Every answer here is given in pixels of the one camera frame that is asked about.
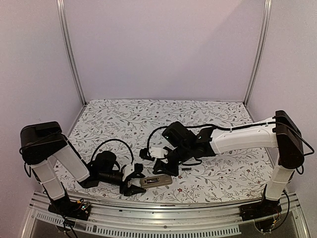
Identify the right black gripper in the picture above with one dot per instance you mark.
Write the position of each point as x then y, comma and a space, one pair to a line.
159, 165

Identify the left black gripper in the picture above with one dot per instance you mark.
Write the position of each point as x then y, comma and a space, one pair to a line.
130, 191

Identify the white grey remote control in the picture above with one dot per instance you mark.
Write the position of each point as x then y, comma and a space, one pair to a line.
163, 180

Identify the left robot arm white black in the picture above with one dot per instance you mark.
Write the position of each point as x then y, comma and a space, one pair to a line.
43, 142

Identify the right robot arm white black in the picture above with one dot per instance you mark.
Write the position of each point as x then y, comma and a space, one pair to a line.
278, 132

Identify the floral patterned table mat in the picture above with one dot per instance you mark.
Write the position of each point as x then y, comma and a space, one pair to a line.
125, 126

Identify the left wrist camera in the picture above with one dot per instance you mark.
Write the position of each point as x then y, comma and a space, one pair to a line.
138, 169

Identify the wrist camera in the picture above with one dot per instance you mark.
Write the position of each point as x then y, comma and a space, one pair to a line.
144, 154
138, 169

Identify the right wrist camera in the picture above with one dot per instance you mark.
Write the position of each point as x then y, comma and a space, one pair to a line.
144, 154

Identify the aluminium front rail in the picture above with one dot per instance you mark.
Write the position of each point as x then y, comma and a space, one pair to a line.
116, 218

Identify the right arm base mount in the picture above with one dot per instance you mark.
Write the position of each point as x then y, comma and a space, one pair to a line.
259, 209

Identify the right aluminium frame post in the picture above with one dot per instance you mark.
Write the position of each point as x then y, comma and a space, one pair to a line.
259, 52

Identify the aluminium frame post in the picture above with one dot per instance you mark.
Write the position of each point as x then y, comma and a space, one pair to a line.
259, 52
69, 51

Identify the left aluminium frame post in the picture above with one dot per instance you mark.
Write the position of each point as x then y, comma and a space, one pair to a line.
69, 51

